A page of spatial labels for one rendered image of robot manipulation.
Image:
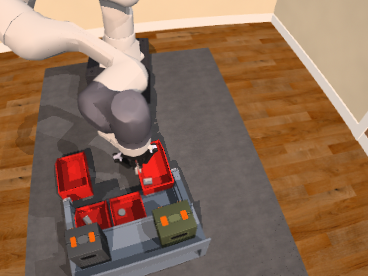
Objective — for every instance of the white round disc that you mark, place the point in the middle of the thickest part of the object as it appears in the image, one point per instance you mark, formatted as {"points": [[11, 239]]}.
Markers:
{"points": [[121, 212]]}

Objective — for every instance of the olive green case with orange latches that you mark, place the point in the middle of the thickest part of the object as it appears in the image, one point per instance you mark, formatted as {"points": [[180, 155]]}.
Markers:
{"points": [[175, 223]]}

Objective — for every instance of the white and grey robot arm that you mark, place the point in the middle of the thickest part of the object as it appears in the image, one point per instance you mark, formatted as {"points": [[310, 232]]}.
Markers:
{"points": [[111, 103]]}

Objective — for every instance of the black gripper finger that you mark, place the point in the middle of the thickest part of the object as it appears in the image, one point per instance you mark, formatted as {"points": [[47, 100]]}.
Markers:
{"points": [[118, 159], [147, 157]]}

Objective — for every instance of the grey metal shelf frame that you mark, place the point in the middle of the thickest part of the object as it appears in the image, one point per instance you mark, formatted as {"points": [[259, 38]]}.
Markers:
{"points": [[138, 240]]}

